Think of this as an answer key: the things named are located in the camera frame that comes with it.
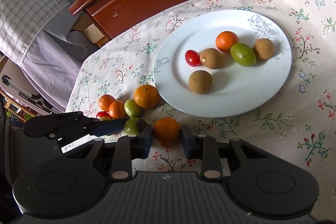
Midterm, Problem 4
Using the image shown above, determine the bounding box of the large orange back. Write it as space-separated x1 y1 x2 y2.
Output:
133 85 160 109

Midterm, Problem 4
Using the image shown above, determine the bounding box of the cardboard box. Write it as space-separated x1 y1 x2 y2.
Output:
72 13 110 48

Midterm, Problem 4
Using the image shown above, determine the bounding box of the large orange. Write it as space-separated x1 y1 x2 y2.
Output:
153 117 181 148
133 85 160 109

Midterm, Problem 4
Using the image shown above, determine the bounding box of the cherry tomato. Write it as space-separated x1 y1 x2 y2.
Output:
96 111 109 119
185 50 201 67

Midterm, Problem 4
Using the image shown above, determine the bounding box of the floral tablecloth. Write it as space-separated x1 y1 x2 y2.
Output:
66 0 335 220

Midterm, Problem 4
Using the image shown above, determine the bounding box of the green jujube dark spot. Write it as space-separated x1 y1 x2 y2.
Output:
123 118 147 135

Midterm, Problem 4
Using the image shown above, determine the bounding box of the large orange front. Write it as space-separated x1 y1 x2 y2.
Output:
153 117 181 148

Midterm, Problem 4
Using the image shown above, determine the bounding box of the brown kiwi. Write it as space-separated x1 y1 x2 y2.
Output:
199 48 224 69
189 70 213 94
253 38 274 60

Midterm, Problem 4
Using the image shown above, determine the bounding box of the white ceramic plate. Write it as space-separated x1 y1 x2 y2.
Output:
153 10 291 118

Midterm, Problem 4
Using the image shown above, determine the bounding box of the green jujube back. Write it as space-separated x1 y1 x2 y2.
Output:
124 99 143 118

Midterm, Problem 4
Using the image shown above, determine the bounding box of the cherry tomato back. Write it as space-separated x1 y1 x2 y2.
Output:
96 111 109 119

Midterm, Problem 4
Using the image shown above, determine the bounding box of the large green jujube front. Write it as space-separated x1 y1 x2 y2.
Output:
230 43 257 67

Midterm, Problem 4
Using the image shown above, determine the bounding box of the cherry tomato front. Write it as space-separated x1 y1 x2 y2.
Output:
185 50 201 67

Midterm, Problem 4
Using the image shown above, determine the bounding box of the checkered grey cloth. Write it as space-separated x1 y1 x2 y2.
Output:
1 0 98 111

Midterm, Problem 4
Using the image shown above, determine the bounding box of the small orange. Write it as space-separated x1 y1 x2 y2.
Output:
109 100 126 119
215 31 239 53
98 94 116 112

